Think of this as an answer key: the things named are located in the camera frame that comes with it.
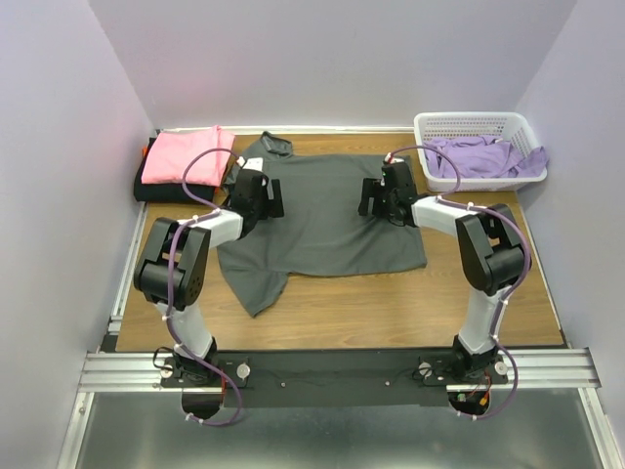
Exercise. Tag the dark grey t-shirt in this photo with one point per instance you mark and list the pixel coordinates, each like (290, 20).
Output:
(321, 233)

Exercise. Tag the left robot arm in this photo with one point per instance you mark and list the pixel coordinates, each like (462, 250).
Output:
(172, 266)

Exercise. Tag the white plastic laundry basket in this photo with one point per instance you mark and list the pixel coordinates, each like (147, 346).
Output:
(509, 126)

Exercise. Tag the purple t-shirt in basket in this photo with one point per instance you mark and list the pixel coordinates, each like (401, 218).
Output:
(483, 157)

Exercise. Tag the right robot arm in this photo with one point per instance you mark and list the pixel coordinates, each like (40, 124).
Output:
(494, 257)

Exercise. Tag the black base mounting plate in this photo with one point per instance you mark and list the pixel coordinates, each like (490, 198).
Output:
(330, 378)

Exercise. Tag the folded black t-shirt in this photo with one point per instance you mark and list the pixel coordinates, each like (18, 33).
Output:
(167, 192)

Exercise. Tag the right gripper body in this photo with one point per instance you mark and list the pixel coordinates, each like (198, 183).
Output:
(386, 201)

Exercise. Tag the folded pink t-shirt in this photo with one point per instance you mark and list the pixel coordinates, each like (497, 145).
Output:
(171, 154)

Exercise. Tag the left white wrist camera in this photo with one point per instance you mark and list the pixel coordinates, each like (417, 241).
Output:
(251, 163)

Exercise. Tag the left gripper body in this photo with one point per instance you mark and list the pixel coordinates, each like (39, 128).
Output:
(261, 206)

